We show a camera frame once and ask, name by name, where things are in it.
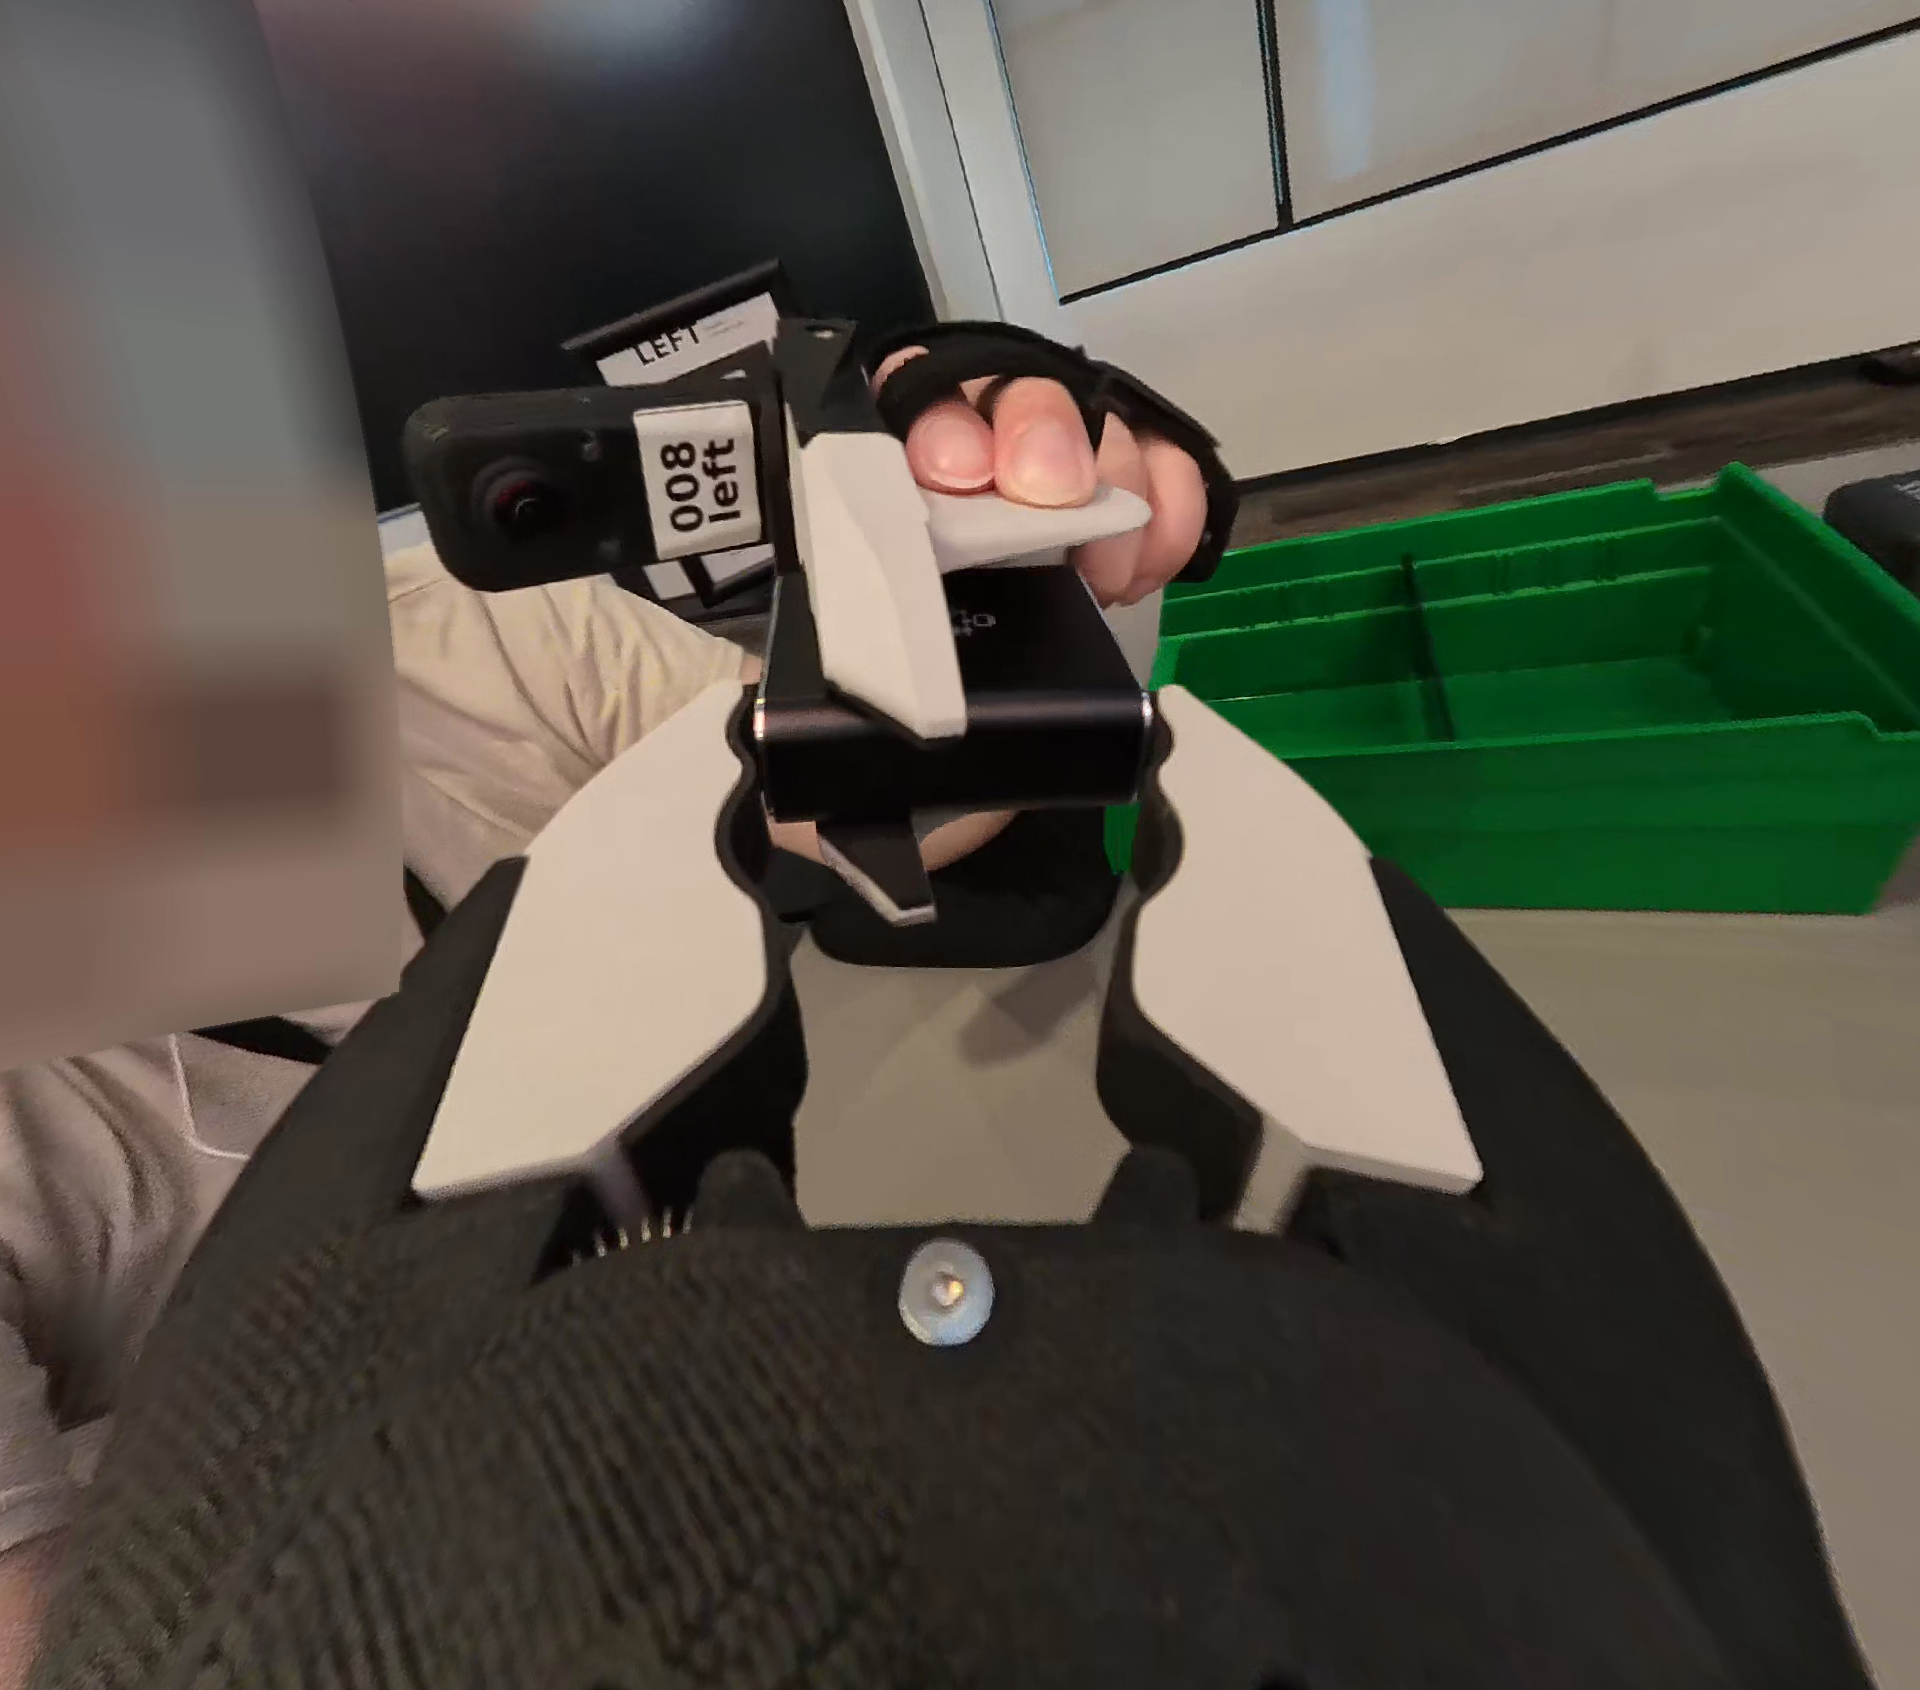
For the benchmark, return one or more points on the black electronic device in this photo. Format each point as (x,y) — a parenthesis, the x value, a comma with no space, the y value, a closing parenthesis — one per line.
(1880,528)

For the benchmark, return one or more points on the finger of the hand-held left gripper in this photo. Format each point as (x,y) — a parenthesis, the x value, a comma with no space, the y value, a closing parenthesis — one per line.
(894,870)
(876,580)

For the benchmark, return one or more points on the person's left hand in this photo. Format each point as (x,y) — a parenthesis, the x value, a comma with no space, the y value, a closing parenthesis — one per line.
(1053,444)

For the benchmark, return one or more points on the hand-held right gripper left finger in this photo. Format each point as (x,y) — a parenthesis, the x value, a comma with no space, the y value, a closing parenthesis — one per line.
(600,974)

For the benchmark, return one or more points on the black bin divider plate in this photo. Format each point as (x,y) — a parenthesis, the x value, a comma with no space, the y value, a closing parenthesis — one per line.
(1429,658)

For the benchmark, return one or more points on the black ethernet splitter box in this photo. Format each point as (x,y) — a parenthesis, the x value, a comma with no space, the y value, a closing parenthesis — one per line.
(1022,685)

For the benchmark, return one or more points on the large black screen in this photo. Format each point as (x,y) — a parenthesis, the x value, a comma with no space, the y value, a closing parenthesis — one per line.
(600,73)

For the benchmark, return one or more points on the green plastic bin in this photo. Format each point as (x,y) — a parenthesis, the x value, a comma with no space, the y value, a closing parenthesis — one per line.
(1574,791)

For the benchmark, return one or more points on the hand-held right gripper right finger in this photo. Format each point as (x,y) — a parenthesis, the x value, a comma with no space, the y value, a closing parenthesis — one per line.
(1290,984)

